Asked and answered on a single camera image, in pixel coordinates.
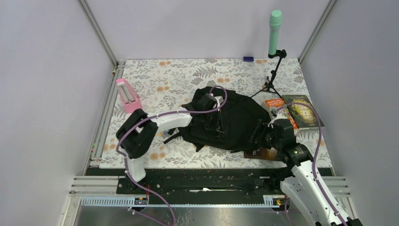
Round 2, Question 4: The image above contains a floral patterned table mat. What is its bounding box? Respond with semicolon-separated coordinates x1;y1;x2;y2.
99;58;334;170

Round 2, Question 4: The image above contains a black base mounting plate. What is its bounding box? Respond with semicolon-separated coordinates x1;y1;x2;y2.
86;167;334;206

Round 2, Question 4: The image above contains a pink metronome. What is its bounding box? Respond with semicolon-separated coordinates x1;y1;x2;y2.
116;78;143;113

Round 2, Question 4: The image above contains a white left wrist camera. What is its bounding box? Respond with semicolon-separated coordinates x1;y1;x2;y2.
213;96;224;108

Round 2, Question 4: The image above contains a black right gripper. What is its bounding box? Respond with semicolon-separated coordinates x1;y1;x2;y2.
242;119;282;150

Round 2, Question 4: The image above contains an Evelyn Waugh paperback book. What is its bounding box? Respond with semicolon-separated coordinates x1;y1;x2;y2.
262;98;299;130

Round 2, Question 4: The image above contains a small blue box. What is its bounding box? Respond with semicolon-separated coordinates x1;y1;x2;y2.
243;56;254;62

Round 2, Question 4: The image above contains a mint green microphone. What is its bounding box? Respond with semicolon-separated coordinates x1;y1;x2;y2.
268;10;282;58

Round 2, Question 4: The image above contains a black student backpack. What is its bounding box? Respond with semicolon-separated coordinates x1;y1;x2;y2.
164;87;271;153

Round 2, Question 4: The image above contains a black microphone tripod stand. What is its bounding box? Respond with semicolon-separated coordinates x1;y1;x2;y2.
251;49;287;98

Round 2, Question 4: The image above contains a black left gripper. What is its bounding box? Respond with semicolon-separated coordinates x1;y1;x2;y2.
201;107;223;132

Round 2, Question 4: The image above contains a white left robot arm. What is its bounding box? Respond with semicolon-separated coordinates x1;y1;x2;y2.
116;94;227;194

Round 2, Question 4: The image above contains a Three Days To See book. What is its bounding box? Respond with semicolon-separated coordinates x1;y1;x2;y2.
244;147;281;161

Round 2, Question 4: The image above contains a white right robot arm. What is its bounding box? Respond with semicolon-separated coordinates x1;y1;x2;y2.
253;119;362;226

